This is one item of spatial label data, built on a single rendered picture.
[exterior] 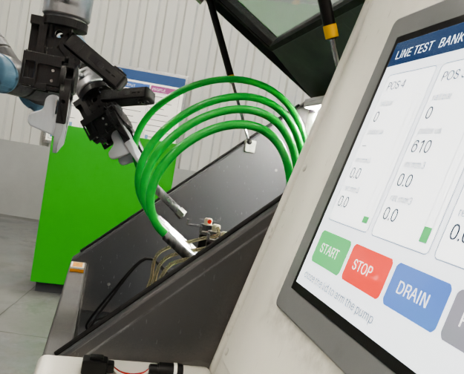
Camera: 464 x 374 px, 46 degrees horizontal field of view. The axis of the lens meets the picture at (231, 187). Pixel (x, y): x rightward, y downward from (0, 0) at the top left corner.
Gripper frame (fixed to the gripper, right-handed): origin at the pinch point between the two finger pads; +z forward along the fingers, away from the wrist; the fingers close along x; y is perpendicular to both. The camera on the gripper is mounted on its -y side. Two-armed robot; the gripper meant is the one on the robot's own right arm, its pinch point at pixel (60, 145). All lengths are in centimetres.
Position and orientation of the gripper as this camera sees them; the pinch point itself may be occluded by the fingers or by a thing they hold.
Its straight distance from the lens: 93.5
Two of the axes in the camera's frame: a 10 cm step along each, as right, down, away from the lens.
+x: 2.2, 0.9, -9.7
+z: -1.7, 9.8, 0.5
